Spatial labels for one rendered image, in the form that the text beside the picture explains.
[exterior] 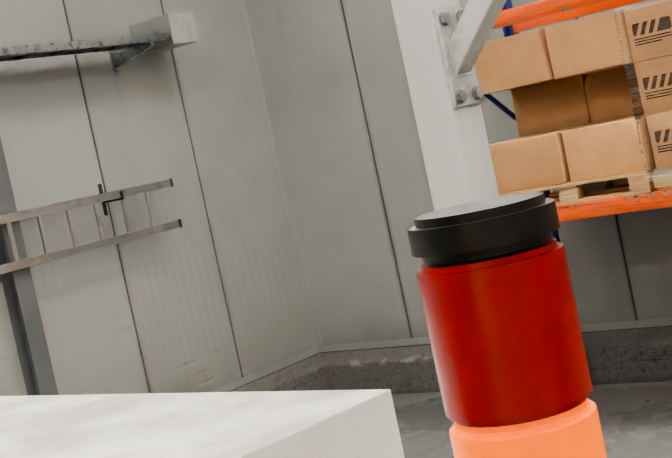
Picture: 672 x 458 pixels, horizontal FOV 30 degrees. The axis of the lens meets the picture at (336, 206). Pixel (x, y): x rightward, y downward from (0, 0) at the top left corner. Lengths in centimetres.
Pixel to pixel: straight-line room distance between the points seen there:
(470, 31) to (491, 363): 255
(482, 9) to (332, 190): 874
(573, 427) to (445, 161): 258
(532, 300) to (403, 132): 1064
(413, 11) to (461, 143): 33
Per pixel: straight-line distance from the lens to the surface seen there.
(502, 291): 40
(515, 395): 40
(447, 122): 296
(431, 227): 41
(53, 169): 1005
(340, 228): 1160
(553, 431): 41
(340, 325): 1185
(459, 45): 296
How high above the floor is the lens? 237
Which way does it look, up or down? 3 degrees down
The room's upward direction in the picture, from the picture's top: 12 degrees counter-clockwise
